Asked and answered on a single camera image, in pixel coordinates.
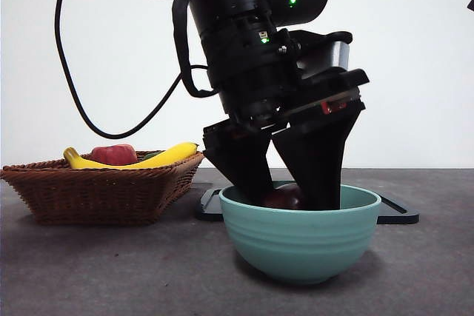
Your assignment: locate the dark purple plum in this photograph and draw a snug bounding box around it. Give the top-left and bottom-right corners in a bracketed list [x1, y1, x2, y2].
[262, 184, 305, 211]

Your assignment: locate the teal ribbed bowl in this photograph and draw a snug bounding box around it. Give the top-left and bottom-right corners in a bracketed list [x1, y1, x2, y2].
[218, 184, 382, 286]

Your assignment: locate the yellow banana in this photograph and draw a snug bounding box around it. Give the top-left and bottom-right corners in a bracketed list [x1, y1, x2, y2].
[62, 141, 200, 170]

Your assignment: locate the dark green rectangular tray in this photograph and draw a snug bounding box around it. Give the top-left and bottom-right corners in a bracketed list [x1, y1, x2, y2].
[195, 186, 421, 225]

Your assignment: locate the red apple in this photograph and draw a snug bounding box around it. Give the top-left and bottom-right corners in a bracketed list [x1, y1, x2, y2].
[90, 144, 138, 165]

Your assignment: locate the brown wicker basket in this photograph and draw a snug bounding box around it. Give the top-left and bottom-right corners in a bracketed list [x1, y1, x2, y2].
[0, 149, 206, 226]

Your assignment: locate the pale grey camera box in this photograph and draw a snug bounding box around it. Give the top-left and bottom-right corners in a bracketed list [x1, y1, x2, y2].
[298, 31, 353, 73]

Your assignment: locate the black flat cable loop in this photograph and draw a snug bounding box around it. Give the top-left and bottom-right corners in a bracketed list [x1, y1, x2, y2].
[171, 0, 218, 99]

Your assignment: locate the black round cable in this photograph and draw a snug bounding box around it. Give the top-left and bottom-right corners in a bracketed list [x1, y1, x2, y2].
[54, 0, 209, 138]

